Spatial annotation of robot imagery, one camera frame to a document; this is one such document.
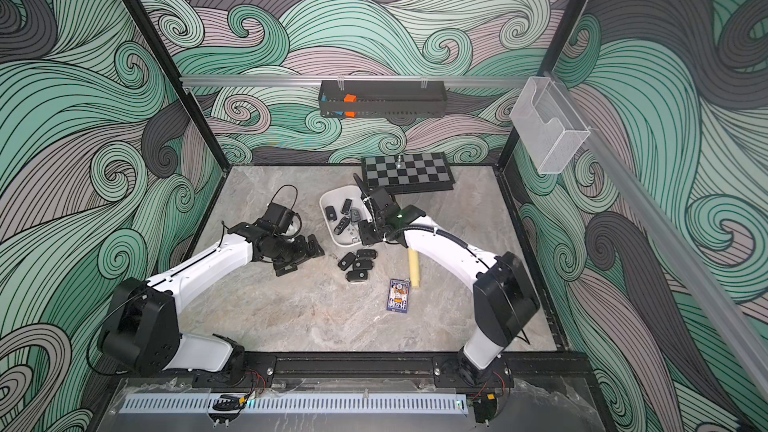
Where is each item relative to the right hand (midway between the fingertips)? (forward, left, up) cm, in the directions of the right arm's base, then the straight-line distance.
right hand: (369, 231), depth 85 cm
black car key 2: (-4, +2, -12) cm, 13 cm away
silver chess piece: (+36, -11, -8) cm, 39 cm away
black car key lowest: (+15, +15, -11) cm, 24 cm away
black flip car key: (+18, +9, -12) cm, 24 cm away
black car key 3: (-8, +4, -13) cm, 15 cm away
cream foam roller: (-5, -14, -11) cm, 18 cm away
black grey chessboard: (+33, -14, -10) cm, 37 cm away
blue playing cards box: (-14, -8, -12) cm, 20 cm away
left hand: (-6, +16, -4) cm, 18 cm away
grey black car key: (+14, +6, -12) cm, 20 cm away
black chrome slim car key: (+10, +10, -12) cm, 18 cm away
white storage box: (+21, +13, -10) cm, 26 cm away
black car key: (-3, +8, -12) cm, 15 cm away
